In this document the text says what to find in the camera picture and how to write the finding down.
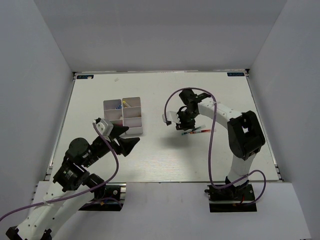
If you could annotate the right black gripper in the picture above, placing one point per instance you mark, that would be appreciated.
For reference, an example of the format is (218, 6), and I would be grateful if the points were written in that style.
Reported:
(184, 125)

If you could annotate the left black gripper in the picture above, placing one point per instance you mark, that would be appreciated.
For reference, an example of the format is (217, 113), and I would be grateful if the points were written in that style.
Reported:
(127, 144)

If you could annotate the yellow-capped white pen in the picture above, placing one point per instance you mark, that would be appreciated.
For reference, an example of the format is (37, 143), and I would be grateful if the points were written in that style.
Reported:
(126, 104)

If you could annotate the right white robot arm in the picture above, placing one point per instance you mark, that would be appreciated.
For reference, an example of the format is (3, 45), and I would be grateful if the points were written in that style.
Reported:
(244, 133)

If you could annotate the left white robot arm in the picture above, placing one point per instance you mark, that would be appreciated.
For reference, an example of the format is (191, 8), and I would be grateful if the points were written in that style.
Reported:
(73, 186)

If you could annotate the green gel pen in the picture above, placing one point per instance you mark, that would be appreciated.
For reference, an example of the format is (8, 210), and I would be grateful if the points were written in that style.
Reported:
(193, 130)

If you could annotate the right white organizer box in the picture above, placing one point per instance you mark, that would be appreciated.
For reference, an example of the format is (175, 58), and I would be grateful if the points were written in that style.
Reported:
(132, 116)

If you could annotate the red gel pen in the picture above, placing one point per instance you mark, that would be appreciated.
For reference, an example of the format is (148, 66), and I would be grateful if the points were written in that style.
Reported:
(201, 131)

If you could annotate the right blue table label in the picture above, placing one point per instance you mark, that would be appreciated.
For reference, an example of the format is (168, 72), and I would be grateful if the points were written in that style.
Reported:
(235, 74)

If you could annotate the blue table label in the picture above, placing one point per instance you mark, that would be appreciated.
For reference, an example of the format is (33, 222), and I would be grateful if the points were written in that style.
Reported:
(85, 77)
(235, 74)

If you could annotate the left blue table label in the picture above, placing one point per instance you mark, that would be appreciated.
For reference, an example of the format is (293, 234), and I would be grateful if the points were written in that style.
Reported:
(85, 77)

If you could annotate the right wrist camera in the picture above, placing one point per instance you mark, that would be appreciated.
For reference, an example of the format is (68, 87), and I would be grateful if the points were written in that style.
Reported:
(170, 117)

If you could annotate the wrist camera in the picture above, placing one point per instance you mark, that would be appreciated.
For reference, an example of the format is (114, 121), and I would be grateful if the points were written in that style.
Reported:
(170, 117)
(103, 126)

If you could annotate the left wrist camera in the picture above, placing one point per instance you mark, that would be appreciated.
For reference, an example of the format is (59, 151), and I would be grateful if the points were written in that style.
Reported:
(103, 126)

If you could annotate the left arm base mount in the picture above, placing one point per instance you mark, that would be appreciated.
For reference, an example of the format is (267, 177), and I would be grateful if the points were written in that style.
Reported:
(106, 198)

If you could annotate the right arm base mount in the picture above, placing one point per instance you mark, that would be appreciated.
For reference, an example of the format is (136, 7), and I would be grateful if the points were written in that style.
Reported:
(233, 199)

